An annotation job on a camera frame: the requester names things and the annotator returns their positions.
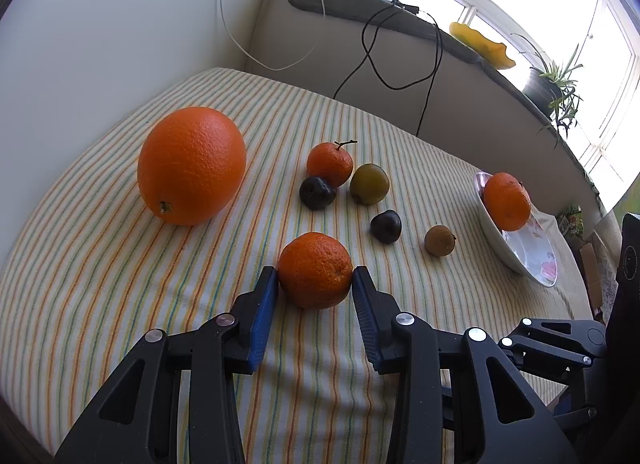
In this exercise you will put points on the medium mandarin orange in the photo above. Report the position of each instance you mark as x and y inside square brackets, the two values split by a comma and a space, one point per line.
[315, 271]

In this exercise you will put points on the white floral bowl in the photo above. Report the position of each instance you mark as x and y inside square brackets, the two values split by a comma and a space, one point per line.
[527, 251]

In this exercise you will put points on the dark plum left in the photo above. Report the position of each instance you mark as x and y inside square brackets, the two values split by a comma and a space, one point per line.
[315, 193]

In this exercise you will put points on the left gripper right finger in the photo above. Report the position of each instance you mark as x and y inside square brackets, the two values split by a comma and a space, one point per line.
[462, 382]

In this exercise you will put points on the mandarin in bowl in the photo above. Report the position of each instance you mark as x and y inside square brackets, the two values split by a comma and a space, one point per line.
[507, 202]

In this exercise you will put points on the striped tablecloth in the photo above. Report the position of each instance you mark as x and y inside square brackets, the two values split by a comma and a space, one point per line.
[94, 269]

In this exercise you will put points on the dark window sill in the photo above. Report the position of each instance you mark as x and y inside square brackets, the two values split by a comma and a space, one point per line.
[420, 78]

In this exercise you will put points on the green-brown plum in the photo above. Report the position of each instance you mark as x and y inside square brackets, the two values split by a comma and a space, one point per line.
[369, 185]

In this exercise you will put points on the dark plum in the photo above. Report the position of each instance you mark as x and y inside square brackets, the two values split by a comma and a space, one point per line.
[315, 193]
[386, 227]

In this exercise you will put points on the large orange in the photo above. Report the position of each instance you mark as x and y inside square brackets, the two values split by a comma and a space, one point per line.
[191, 165]

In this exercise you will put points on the mandarin with stem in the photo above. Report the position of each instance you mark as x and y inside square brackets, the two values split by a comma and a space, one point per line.
[331, 162]

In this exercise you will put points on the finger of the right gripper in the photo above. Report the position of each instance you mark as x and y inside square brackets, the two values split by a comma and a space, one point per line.
[554, 344]

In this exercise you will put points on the dark plum right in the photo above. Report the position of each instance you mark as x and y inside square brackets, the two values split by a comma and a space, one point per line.
[386, 227]

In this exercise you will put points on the potted green plant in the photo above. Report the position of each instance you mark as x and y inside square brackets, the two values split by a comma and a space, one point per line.
[552, 89]

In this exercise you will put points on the small brown fruit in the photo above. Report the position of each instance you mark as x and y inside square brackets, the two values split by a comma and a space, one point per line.
[439, 241]

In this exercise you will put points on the yellow dish on sill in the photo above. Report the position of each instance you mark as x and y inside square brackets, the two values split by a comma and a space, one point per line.
[493, 52]

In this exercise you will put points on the green package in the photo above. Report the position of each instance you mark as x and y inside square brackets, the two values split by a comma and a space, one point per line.
[571, 222]

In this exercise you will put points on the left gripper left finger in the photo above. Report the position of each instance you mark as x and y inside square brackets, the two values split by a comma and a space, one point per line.
[133, 418]

